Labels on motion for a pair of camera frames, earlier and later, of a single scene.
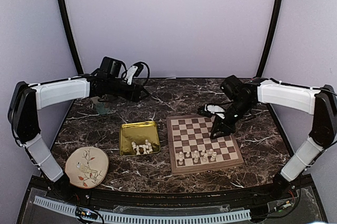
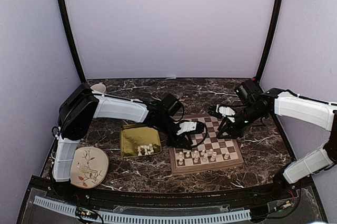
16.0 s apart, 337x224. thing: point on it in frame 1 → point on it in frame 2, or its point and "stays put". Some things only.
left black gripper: x=134 y=95 → x=181 y=139
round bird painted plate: x=87 y=167 stays put
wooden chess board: x=191 y=149 stays put
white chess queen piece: x=213 y=156 stays put
